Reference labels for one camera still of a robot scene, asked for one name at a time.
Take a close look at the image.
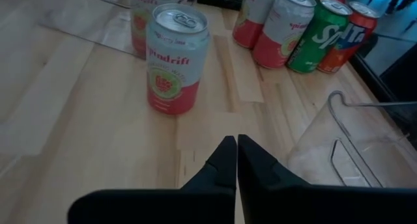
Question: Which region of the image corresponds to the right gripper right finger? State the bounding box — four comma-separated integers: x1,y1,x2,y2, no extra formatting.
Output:
237,133,417,224

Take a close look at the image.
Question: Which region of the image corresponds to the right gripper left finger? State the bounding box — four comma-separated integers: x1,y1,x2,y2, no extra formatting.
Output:
67,135,238,224

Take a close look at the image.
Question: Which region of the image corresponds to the Spindrift raspberry lime can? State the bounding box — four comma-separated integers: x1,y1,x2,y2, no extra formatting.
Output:
145,3,211,116
128,0,180,61
252,0,317,70
232,0,284,49

